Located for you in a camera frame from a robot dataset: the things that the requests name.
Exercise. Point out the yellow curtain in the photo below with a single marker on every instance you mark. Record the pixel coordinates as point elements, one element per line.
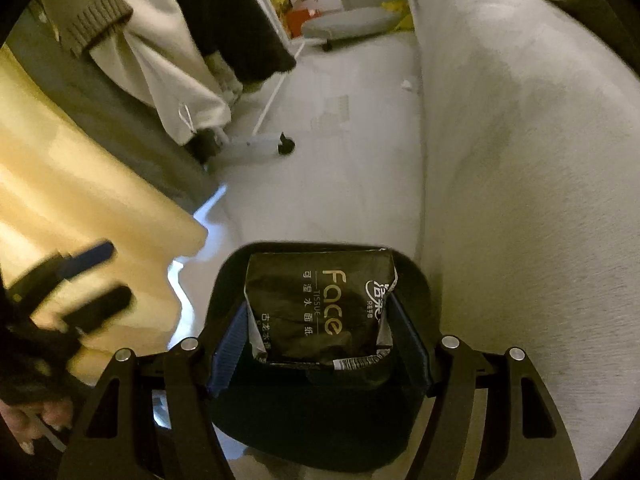
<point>75,185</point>

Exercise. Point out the white clothes rack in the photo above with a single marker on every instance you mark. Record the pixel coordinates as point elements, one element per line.
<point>250,145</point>

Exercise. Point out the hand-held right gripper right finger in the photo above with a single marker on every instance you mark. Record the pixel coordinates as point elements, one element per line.
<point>417,355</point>

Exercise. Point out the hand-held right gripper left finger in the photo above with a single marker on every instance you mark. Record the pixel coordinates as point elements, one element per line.
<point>227,355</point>

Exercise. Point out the yellow bag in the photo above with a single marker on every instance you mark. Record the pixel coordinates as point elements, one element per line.
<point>397,12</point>

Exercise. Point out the black hanging garment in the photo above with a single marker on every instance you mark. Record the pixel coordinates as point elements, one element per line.
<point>235,20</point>

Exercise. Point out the grey bed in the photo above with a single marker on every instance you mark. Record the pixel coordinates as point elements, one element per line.
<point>525,185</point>

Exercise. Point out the black tissue packet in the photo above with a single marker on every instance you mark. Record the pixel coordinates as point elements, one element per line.
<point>320,305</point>

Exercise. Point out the person's left hand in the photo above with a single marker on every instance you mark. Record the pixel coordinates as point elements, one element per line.
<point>55,412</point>

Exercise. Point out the orange box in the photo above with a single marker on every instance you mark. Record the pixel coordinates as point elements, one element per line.
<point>300,22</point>

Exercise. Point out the small white floor tissue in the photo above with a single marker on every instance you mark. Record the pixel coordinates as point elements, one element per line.
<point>408,85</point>

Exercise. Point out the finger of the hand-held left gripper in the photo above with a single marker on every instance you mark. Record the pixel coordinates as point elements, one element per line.
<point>85,256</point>
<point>105,305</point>

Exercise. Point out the olive knit sweater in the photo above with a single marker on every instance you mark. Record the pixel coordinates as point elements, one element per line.
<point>95,15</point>

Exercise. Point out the grey fuzzy garment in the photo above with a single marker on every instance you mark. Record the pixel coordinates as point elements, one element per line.
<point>225,77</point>

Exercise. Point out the white thin stick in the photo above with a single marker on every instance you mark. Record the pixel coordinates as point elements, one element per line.
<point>50,437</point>

